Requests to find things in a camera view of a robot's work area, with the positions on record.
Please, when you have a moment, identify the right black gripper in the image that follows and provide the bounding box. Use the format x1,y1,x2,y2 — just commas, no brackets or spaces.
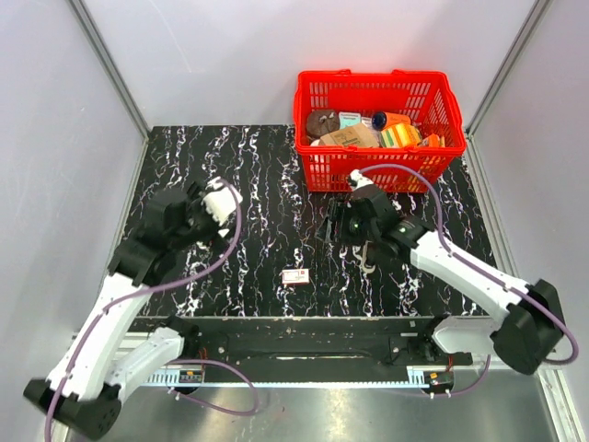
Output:
314,199,378,248

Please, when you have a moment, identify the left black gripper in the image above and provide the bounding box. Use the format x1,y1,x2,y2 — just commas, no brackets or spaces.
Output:
173,180,244,255

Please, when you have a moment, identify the large beige stapler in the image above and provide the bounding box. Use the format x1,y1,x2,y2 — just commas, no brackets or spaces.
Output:
360,241,375,274

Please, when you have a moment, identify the red white staple box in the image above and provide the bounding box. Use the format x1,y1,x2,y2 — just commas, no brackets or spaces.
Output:
281,269,310,285

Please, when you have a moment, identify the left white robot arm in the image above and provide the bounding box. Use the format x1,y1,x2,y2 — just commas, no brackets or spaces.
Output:
23,177,243,441

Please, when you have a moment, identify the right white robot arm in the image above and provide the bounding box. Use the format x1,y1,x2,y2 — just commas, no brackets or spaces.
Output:
316,185,565,375

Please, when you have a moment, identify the brown cardboard packet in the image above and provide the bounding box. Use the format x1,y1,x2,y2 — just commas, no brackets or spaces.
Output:
318,123,380,147

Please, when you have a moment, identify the brown round item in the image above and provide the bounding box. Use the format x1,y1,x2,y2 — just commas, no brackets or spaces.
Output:
306,109,341,139

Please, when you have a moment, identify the teal white box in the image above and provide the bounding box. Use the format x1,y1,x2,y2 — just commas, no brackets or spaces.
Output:
339,111,362,129

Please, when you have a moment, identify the yellow green striped box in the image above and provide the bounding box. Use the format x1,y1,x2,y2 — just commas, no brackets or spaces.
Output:
380,123,422,148

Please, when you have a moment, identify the orange bottle blue cap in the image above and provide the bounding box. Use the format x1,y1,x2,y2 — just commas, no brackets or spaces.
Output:
371,111,411,131

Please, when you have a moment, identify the orange small packet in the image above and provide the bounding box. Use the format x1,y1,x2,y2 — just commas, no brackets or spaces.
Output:
418,134,445,148

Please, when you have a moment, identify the red plastic basket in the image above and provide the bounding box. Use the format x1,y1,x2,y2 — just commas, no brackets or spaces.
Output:
293,70,466,192

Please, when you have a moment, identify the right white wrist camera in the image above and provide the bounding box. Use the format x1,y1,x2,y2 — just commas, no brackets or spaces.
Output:
347,169,375,194

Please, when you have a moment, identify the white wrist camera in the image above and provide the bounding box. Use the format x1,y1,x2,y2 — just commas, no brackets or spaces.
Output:
202,177,243,227
347,169,375,194

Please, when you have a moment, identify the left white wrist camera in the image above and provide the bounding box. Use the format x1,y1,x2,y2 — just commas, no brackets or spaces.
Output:
202,177,243,227

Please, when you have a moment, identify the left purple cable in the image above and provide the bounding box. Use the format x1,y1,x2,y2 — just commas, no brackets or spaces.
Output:
43,177,261,442

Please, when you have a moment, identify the purple cable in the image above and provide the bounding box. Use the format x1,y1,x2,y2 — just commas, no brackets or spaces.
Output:
349,163,580,398
43,177,261,442

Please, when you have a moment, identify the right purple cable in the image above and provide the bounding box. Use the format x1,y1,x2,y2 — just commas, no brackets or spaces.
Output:
349,163,580,398

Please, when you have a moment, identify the black mounting base plate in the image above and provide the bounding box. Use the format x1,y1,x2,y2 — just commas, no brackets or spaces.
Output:
145,317,472,366

